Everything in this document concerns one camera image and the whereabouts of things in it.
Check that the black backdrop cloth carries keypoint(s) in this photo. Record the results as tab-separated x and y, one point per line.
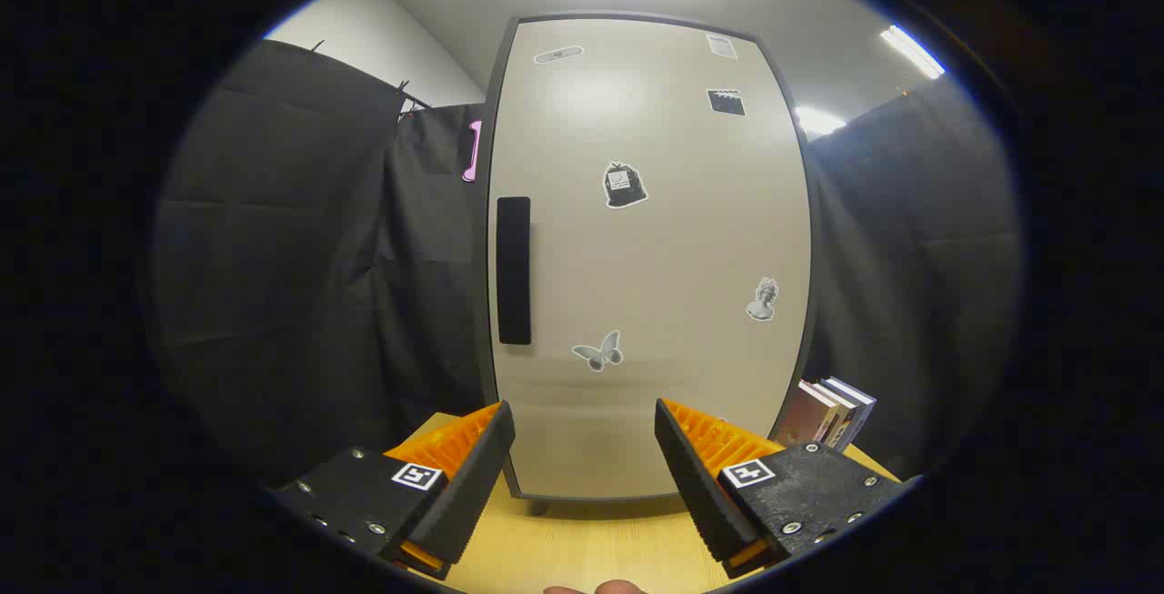
273	257

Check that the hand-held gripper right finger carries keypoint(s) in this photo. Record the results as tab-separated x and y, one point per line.
700	494

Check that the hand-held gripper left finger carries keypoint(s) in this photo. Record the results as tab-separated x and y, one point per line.
473	503

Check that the square ceiling light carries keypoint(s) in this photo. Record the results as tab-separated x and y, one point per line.
818	120

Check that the dark spine book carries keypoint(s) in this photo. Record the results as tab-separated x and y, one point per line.
842	412

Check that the dark grey cabinet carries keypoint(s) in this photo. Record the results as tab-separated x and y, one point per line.
487	285

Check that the narrow strip ceiling light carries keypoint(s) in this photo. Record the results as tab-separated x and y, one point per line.
911	51

